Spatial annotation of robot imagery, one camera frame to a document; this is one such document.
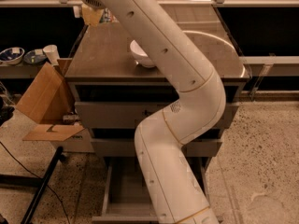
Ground black stand leg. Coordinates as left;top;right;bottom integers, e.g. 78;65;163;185
21;147;63;224

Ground grey drawer cabinet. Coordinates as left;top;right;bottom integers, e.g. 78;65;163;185
64;4;250;161

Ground black floor cable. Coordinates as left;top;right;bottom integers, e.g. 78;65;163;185
0;140;72;224

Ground bottom drawer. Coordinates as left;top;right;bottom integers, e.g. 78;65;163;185
92;157;224;224

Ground blue patterned bowl left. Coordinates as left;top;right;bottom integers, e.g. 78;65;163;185
0;47;24;65

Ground blue patterned bowl right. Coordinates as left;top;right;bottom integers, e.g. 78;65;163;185
23;49;47;65

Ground brown cardboard box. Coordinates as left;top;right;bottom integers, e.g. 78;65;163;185
16;63;84;142

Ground drawer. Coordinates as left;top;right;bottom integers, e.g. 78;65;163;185
74;84;240;130
92;157;224;224
91;128;222;157

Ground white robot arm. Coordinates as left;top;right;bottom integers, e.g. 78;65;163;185
82;0;226;224

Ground middle drawer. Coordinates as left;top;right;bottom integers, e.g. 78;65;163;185
91;128;222;157

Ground blue patterned bowl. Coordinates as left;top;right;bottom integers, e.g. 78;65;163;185
23;49;47;65
0;47;24;65

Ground white paper cup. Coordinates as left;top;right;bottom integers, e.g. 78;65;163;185
43;45;60;65

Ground black top drawer handle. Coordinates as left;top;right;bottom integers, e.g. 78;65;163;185
142;110;153;118

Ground clear plastic water bottle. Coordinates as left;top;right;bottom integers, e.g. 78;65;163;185
72;5;120;24

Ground white ceramic bowl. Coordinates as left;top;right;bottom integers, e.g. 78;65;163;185
130;40;155;68

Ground top drawer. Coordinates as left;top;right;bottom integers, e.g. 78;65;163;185
74;84;240;130

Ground white box under cardboard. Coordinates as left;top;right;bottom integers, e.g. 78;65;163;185
50;129;94;153

